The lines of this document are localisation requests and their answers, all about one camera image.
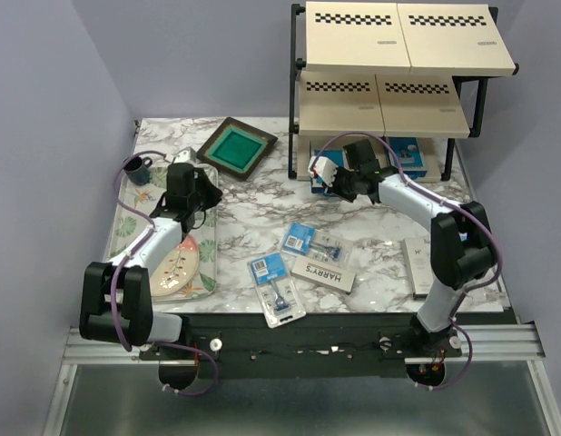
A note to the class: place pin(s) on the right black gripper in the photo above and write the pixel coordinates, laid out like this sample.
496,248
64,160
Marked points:
339,171

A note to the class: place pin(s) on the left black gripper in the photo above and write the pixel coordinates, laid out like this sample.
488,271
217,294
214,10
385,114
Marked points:
215,193

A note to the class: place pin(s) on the blue Harry's razor box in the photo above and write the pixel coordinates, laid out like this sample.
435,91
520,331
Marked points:
410,156
335,152

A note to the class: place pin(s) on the blister razor pack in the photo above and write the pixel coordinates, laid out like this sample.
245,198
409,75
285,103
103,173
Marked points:
473,290
276,290
304,240

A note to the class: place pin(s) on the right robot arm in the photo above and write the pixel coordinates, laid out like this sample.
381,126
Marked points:
463,254

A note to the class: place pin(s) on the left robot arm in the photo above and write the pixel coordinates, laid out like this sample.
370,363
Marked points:
116,305

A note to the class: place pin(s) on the bottom left beige shelf board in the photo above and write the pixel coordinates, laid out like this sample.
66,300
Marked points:
307,144

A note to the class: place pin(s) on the middle left beige shelf board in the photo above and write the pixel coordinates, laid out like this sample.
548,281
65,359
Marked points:
332,104

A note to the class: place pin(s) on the middle right beige shelf board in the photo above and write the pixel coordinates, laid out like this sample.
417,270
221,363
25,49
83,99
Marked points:
421,106

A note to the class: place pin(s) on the square green ceramic plate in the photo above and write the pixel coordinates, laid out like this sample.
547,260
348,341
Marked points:
236,148

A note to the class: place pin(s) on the floral leaf serving tray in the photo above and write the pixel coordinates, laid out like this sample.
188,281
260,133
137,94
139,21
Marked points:
127,226

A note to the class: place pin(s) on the dark blue mug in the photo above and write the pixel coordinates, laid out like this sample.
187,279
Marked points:
137,170

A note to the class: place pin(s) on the pink cream round plate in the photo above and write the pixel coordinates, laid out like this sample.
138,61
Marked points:
174,275

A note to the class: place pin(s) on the tall white slim box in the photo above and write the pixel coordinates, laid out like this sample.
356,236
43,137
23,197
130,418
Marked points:
416,257

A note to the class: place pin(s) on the white Harry's box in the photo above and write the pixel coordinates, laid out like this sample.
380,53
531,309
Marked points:
323,274

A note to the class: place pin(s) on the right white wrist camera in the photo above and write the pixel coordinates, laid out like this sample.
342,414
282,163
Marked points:
322,170

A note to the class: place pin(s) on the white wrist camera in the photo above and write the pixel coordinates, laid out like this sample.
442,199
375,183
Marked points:
322,170
186,155

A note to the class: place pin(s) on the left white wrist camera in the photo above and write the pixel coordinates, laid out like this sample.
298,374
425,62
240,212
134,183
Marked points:
186,155

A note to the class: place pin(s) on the aluminium rail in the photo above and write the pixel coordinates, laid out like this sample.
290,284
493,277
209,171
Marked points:
490,343

